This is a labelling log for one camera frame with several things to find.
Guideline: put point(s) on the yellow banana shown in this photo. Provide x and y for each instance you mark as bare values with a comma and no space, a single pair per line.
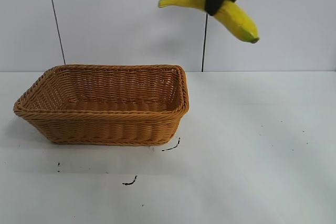
237,15

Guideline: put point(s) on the tan woven wicker basket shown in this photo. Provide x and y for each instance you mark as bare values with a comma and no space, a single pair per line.
105,127

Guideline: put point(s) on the thin black wall strip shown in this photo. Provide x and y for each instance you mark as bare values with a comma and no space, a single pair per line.
204,43
56,19

